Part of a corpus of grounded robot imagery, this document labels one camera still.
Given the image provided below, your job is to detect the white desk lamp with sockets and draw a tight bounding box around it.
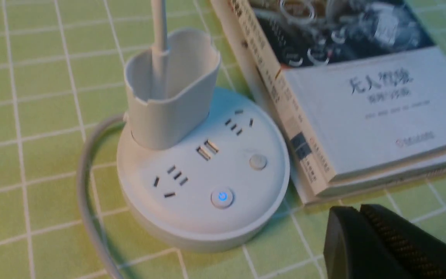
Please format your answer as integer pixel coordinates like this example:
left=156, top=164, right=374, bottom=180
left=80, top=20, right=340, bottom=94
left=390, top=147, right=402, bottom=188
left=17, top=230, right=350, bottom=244
left=117, top=0, right=290, bottom=252

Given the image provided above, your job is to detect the green checkered tablecloth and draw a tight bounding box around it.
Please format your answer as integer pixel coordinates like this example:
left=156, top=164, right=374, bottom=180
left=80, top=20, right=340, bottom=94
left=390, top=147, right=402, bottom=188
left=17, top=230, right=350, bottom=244
left=0, top=0, right=446, bottom=279

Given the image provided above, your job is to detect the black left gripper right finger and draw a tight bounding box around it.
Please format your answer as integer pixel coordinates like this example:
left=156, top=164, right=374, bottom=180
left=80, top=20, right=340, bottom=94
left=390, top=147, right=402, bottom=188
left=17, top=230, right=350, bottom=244
left=360, top=204, right=446, bottom=279

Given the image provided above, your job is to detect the bottom white book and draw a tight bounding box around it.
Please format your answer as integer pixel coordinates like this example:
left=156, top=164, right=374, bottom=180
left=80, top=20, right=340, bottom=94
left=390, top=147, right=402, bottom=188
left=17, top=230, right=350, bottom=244
left=211, top=0, right=446, bottom=205

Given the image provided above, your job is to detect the top book with dark cover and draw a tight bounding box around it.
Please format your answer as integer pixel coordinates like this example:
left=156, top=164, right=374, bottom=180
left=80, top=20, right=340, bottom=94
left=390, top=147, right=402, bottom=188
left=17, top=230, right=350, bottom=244
left=229, top=0, right=446, bottom=196

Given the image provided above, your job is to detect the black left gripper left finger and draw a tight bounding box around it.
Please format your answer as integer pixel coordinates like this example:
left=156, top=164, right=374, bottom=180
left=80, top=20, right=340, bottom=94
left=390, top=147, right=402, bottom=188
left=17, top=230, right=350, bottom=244
left=323, top=206, right=407, bottom=279

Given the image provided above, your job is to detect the grey lamp power cable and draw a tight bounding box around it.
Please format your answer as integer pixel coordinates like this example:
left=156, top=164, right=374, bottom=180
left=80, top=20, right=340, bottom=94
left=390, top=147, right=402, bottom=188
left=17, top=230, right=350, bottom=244
left=77, top=115, right=127, bottom=279

